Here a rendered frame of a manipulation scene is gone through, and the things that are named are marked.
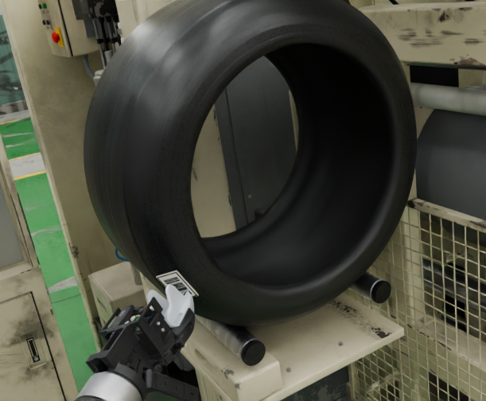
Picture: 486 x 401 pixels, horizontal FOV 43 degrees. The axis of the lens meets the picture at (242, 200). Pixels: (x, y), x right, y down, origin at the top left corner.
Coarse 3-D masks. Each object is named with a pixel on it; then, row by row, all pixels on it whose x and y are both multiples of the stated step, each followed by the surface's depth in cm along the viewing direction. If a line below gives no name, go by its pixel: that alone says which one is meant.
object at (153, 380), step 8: (144, 376) 79; (152, 376) 79; (160, 376) 80; (168, 376) 81; (152, 384) 78; (160, 384) 79; (168, 384) 81; (176, 384) 82; (184, 384) 84; (152, 392) 79; (160, 392) 79; (168, 392) 80; (176, 392) 82; (184, 392) 83; (192, 392) 85; (144, 400) 82; (152, 400) 82; (160, 400) 82; (168, 400) 82; (176, 400) 82; (184, 400) 83; (192, 400) 84
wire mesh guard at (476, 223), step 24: (408, 216) 129; (456, 216) 116; (384, 264) 142; (432, 264) 128; (456, 312) 126; (456, 336) 128; (384, 360) 155; (408, 360) 145; (480, 360) 124; (480, 384) 126
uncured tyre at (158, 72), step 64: (192, 0) 97; (256, 0) 89; (320, 0) 94; (128, 64) 93; (192, 64) 85; (320, 64) 124; (384, 64) 101; (128, 128) 86; (192, 128) 86; (320, 128) 131; (384, 128) 119; (128, 192) 88; (320, 192) 133; (384, 192) 110; (128, 256) 100; (192, 256) 91; (256, 256) 129; (320, 256) 123; (256, 320) 102
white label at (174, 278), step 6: (156, 276) 93; (162, 276) 92; (168, 276) 92; (174, 276) 92; (180, 276) 92; (162, 282) 94; (168, 282) 93; (174, 282) 93; (180, 282) 93; (186, 282) 92; (180, 288) 94; (186, 288) 93; (192, 288) 93; (192, 294) 94; (198, 294) 94
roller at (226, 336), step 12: (204, 324) 113; (216, 324) 109; (216, 336) 109; (228, 336) 105; (240, 336) 103; (252, 336) 103; (240, 348) 101; (252, 348) 101; (264, 348) 102; (252, 360) 101
